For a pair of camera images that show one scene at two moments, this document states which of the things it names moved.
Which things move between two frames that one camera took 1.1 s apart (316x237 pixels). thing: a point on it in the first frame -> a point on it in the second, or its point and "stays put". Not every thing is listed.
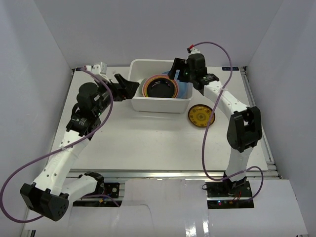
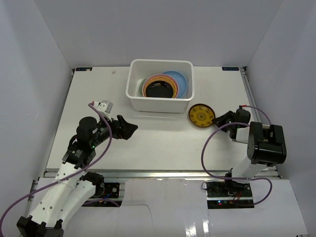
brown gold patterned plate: [200, 115] stays put
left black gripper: [118, 89] -> [118, 127]
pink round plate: [156, 75] stays put
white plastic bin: [139, 69] stays put
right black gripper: [178, 63] -> [220, 121]
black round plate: [160, 88] stays put
